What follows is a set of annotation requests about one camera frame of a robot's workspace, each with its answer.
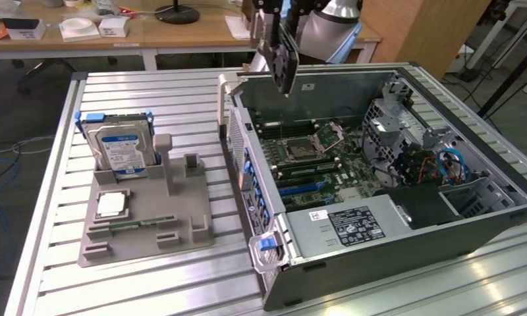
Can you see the brown cardboard box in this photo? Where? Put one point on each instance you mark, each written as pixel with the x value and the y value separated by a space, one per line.
pixel 246 13

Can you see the wooden cabinet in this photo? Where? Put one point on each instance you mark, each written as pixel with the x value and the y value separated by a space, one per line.
pixel 426 33

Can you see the green motherboard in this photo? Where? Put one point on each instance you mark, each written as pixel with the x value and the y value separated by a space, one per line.
pixel 334 184

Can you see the black green graphics card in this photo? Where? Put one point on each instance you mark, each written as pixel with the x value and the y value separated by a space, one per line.
pixel 283 66

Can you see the grey plastic parts rack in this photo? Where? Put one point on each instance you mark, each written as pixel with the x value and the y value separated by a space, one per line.
pixel 144 204

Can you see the open black PC case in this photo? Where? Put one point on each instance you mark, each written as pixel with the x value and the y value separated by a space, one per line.
pixel 378 263

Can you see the black tripod stand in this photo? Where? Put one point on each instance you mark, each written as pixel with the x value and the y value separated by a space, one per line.
pixel 510 77

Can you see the green RAM stick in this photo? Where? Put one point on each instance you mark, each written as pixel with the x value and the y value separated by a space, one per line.
pixel 131 224
pixel 311 168

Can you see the white box with dark lid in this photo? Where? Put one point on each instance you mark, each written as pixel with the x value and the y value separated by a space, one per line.
pixel 24 31

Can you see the blue expansion slot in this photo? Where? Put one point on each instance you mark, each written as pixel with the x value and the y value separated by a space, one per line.
pixel 301 190

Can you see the white paper stack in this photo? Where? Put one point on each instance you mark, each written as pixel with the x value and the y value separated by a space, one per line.
pixel 237 28

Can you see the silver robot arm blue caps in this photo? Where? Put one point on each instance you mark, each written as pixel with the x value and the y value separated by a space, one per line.
pixel 321 29

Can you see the metal socket cover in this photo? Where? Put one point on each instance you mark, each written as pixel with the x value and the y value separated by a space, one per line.
pixel 331 133

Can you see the CPU socket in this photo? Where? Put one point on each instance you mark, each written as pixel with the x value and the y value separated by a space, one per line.
pixel 302 149

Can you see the metal disk bay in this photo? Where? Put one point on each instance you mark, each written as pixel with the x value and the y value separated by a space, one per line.
pixel 391 131

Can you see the grey power supply with label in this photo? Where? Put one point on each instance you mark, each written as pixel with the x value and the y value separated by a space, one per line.
pixel 317 237

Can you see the plain white box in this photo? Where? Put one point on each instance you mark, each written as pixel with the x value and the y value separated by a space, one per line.
pixel 114 28

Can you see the silver CPU chip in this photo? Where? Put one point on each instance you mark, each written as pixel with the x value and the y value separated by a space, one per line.
pixel 112 205

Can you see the wooden desk white frame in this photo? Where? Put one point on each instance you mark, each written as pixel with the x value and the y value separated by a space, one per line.
pixel 194 33
pixel 70 44

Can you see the black round lamp base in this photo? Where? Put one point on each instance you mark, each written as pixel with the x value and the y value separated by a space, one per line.
pixel 176 14

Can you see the hard disk with blue caddy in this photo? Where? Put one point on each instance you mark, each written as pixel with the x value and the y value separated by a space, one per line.
pixel 123 151

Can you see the black office chair base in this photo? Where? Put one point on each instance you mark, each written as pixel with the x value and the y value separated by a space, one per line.
pixel 44 69

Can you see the white square dish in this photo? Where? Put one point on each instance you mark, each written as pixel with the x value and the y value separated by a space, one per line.
pixel 79 31

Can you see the blue case latch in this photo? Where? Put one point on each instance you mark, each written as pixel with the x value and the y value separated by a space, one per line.
pixel 265 245

